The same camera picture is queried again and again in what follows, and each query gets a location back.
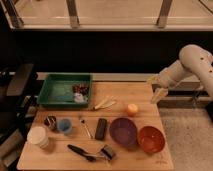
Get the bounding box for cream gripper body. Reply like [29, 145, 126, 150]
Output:
[153, 73, 172, 88]

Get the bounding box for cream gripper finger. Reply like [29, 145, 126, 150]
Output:
[146, 76, 157, 85]
[151, 88, 168, 103]

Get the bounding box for yellow banana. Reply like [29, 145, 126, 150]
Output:
[93, 96, 116, 110]

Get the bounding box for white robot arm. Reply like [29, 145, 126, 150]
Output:
[147, 44, 213, 104]

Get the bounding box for orange bowl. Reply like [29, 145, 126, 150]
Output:
[137, 126, 165, 154]

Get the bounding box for purple bowl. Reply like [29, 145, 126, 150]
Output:
[109, 117, 137, 147]

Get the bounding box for orange fruit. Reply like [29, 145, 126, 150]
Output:
[126, 104, 139, 117]

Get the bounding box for black rectangular block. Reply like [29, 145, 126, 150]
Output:
[95, 118, 107, 140]

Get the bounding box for dark red grapes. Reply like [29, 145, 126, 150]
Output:
[73, 84, 89, 95]

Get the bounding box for small white item in tray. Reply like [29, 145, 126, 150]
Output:
[74, 93, 88, 103]

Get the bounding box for black paint brush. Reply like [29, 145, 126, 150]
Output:
[101, 145, 116, 161]

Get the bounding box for green plastic tray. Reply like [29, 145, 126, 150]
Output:
[37, 73, 92, 108]

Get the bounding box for blue plastic cup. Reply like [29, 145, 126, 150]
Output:
[57, 119, 72, 135]

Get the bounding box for small metal cup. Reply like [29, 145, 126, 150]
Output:
[44, 116, 56, 131]

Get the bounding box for white lidded container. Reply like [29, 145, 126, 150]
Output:
[27, 126, 49, 148]

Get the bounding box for black chair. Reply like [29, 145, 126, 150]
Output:
[0, 64, 37, 145]

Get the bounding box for black handled spatula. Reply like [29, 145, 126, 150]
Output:
[67, 144, 102, 162]

